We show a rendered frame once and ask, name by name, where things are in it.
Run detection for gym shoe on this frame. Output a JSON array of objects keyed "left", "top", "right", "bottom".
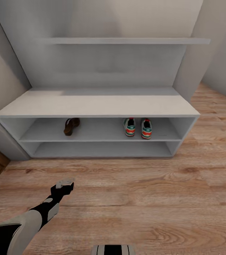
[
  {"left": 123, "top": 118, "right": 136, "bottom": 136},
  {"left": 140, "top": 117, "right": 152, "bottom": 139}
]

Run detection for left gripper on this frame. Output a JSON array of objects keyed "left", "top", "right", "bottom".
[{"left": 51, "top": 182, "right": 74, "bottom": 199}]

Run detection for sandal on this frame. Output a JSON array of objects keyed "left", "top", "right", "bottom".
[{"left": 64, "top": 118, "right": 80, "bottom": 136}]

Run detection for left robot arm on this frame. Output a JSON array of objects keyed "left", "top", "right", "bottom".
[{"left": 0, "top": 179, "right": 74, "bottom": 255}]

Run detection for robot trunk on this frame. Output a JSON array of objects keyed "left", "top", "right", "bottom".
[{"left": 90, "top": 245, "right": 136, "bottom": 255}]

